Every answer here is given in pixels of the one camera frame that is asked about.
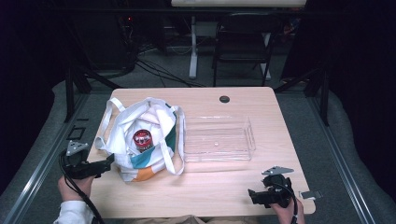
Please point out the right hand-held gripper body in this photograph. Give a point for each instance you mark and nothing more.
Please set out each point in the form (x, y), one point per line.
(275, 191)

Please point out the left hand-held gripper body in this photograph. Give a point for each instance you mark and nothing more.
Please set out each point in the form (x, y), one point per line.
(81, 168)

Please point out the red can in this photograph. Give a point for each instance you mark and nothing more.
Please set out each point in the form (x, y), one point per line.
(143, 139)

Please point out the white teal orange tote bag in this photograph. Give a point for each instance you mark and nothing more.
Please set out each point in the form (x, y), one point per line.
(149, 161)

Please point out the clear plastic tray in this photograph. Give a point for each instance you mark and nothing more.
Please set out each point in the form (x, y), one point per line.
(218, 140)

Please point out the person's left hand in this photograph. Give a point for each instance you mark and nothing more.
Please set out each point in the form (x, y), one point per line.
(76, 186)

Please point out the person's right hand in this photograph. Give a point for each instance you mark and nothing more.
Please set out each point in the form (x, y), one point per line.
(285, 213)

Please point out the black metal stand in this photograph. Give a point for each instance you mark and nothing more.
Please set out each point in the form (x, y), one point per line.
(324, 96)
(69, 93)

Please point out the black table grommet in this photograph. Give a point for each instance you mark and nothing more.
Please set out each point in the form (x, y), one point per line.
(224, 99)

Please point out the white desk leg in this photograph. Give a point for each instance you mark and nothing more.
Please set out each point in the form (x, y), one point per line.
(193, 49)

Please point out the black chair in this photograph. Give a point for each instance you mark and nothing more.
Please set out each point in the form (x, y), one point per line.
(246, 34)

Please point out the grey metal bracket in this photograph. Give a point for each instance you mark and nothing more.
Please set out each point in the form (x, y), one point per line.
(310, 194)

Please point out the black square floor frame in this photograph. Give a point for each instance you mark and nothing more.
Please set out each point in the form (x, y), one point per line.
(76, 133)

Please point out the aluminium floor rail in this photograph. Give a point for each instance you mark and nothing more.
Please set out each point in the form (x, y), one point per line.
(339, 161)
(43, 161)

